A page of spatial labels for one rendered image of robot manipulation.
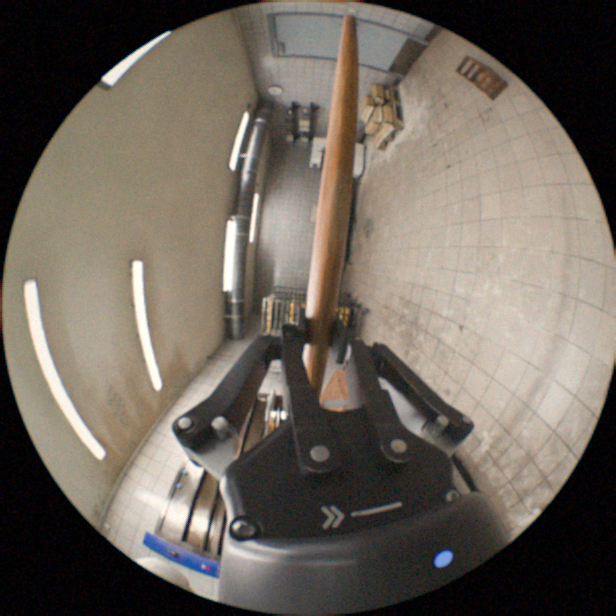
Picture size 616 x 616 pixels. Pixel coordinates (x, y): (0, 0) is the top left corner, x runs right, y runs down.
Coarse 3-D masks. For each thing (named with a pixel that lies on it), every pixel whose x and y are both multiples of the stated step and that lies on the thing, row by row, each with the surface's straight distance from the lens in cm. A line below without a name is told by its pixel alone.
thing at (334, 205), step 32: (352, 32) 49; (352, 64) 32; (352, 96) 25; (352, 128) 21; (352, 160) 19; (320, 192) 18; (320, 224) 16; (320, 256) 16; (320, 288) 16; (320, 320) 17; (320, 352) 18; (320, 384) 21
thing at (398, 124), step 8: (392, 88) 409; (392, 96) 391; (400, 96) 398; (392, 104) 376; (400, 104) 376; (400, 112) 366; (400, 120) 354; (400, 128) 336; (392, 136) 359; (384, 144) 386
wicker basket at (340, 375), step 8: (336, 376) 212; (344, 376) 200; (328, 384) 218; (336, 384) 219; (344, 384) 188; (328, 392) 226; (336, 392) 229; (344, 392) 178; (320, 400) 231; (328, 408) 221; (344, 408) 170
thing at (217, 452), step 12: (216, 420) 8; (216, 432) 8; (228, 432) 8; (204, 444) 8; (216, 444) 8; (228, 444) 8; (192, 456) 8; (204, 456) 8; (216, 456) 8; (228, 456) 8; (216, 468) 7
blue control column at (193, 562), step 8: (144, 536) 186; (152, 536) 183; (144, 544) 187; (152, 544) 183; (160, 544) 180; (168, 544) 177; (160, 552) 180; (168, 552) 177; (184, 552) 172; (176, 560) 175; (184, 560) 173; (192, 560) 170; (200, 560) 168; (208, 560) 167; (192, 568) 172; (200, 568) 169; (216, 568) 166; (216, 576) 167
